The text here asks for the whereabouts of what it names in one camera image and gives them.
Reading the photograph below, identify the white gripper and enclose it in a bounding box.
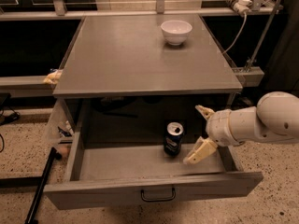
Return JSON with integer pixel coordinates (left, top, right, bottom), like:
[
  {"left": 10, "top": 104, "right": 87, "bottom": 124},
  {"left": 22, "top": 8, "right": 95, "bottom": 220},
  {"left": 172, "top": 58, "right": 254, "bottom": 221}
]
[{"left": 183, "top": 105, "right": 233, "bottom": 164}]

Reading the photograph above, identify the blue pepsi can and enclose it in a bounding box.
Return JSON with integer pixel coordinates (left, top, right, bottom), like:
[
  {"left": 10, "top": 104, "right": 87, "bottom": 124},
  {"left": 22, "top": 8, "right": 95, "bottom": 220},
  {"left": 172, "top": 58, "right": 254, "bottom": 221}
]
[{"left": 164, "top": 122, "right": 184, "bottom": 156}]

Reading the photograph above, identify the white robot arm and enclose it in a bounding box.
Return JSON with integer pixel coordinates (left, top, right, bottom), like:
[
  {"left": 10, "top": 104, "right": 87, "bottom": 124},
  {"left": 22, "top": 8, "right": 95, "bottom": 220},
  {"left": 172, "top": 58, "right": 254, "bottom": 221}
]
[{"left": 183, "top": 91, "right": 299, "bottom": 164}]

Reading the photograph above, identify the grey open drawer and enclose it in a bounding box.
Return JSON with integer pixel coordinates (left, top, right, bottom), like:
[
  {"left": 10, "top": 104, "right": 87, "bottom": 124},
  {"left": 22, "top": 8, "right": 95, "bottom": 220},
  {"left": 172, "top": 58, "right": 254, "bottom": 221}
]
[{"left": 43, "top": 97, "right": 264, "bottom": 211}]

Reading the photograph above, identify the grey cabinet counter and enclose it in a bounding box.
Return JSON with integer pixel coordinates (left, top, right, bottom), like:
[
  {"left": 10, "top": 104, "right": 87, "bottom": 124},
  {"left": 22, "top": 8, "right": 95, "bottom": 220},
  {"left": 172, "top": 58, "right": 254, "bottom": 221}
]
[{"left": 53, "top": 15, "right": 242, "bottom": 99}]

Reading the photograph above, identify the white ceramic bowl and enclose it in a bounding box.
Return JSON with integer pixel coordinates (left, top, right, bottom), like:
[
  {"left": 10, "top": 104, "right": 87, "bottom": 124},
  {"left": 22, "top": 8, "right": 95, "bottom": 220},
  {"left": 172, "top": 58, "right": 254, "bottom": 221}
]
[{"left": 161, "top": 20, "right": 192, "bottom": 46}]

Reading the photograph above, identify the white power strip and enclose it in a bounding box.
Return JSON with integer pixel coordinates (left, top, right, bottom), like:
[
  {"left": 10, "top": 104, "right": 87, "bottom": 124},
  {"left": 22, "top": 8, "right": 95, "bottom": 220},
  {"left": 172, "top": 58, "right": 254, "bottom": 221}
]
[{"left": 225, "top": 0, "right": 252, "bottom": 16}]

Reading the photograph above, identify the yellow crumpled bag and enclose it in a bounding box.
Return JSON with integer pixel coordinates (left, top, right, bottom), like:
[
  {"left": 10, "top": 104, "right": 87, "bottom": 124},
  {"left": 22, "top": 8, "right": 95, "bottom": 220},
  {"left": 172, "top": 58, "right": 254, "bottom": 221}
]
[{"left": 43, "top": 69, "right": 63, "bottom": 85}]

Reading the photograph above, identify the black pole on floor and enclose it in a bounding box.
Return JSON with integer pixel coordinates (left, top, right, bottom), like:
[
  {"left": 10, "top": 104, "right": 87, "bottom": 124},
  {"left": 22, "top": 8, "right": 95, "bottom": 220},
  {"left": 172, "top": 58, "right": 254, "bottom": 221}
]
[{"left": 24, "top": 147, "right": 62, "bottom": 224}]

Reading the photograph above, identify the black drawer handle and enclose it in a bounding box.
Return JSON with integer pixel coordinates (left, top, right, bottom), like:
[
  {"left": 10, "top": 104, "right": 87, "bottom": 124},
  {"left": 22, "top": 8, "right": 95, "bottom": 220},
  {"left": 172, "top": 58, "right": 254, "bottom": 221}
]
[{"left": 140, "top": 188, "right": 177, "bottom": 203}]

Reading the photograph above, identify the white power cable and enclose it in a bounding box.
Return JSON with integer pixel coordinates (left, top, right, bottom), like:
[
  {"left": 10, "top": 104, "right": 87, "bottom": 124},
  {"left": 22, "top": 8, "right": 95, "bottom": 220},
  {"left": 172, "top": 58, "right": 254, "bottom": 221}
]
[{"left": 221, "top": 12, "right": 249, "bottom": 55}]

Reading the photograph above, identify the black cable left floor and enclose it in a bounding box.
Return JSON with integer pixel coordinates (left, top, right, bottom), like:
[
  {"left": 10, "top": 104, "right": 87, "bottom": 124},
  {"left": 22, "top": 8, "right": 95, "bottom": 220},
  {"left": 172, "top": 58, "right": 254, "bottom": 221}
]
[{"left": 0, "top": 91, "right": 21, "bottom": 153}]

